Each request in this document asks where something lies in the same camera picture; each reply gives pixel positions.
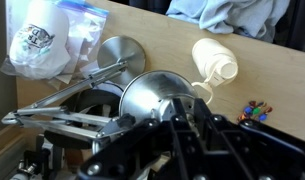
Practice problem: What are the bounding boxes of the light grey sweatshirt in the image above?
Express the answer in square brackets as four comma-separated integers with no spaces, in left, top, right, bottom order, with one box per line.
[166,0,290,43]

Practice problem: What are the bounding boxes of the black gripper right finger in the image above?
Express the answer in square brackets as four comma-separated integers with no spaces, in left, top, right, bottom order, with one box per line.
[194,98,212,124]

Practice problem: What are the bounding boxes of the clear zip plastic bag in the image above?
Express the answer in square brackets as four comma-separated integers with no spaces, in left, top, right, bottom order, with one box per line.
[1,0,109,89]

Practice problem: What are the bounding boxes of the colourful small toy pieces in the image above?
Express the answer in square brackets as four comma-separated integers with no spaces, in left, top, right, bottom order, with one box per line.
[237,100,273,122]

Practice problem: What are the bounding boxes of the white printed mug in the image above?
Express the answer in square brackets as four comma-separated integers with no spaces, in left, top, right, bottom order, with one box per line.
[9,0,70,80]

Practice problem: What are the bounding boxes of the silver metal desk lamp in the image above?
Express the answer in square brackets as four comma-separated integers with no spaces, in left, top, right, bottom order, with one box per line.
[2,36,198,151]

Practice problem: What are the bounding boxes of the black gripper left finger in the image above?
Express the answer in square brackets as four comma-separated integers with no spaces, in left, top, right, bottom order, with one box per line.
[171,98,187,123]

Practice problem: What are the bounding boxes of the black headphones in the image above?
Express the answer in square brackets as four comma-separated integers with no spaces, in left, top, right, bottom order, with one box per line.
[43,87,124,150]

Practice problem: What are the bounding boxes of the cream insulated water bottle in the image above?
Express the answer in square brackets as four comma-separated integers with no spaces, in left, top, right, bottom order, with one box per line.
[192,38,239,104]

